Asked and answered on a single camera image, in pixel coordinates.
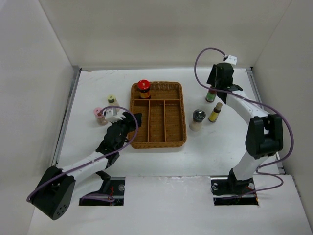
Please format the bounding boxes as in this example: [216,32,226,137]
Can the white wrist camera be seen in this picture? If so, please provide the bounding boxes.
[223,55,237,65]
[105,108,122,123]

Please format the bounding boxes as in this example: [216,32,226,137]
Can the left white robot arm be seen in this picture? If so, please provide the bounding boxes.
[26,111,142,220]

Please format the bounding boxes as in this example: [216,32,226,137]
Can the yellow lid spice jar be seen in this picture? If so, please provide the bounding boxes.
[107,94,120,112]

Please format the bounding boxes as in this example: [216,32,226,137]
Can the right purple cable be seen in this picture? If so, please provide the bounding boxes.
[194,47,294,199]

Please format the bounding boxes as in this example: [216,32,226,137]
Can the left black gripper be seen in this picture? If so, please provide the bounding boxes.
[111,112,141,151]

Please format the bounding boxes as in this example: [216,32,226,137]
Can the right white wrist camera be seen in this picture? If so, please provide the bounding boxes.
[223,55,237,65]

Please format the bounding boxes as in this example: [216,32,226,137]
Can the grey lid white shaker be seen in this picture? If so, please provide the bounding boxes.
[189,109,206,132]

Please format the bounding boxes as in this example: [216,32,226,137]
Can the small yellow label bottle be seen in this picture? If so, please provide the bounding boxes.
[208,102,223,122]

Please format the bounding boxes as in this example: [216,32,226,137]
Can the brown wicker divided basket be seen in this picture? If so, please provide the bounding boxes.
[130,81,187,149]

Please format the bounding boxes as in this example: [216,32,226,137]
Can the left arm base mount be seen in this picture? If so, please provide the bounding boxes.
[79,171,126,206]

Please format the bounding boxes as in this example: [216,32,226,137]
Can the pink lid spice jar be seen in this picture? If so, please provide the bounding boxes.
[93,107,108,126]

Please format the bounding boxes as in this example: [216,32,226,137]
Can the green label yellow cap bottle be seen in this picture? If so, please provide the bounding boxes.
[205,86,217,103]

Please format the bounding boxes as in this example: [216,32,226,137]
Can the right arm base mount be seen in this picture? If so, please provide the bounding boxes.
[211,177,259,206]

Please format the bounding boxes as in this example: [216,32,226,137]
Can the red lid sauce jar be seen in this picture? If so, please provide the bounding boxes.
[137,79,151,99]

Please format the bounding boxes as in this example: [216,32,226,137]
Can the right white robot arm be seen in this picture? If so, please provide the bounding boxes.
[207,62,283,195]

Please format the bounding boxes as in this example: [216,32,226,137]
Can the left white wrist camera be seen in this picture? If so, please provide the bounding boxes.
[105,108,122,123]

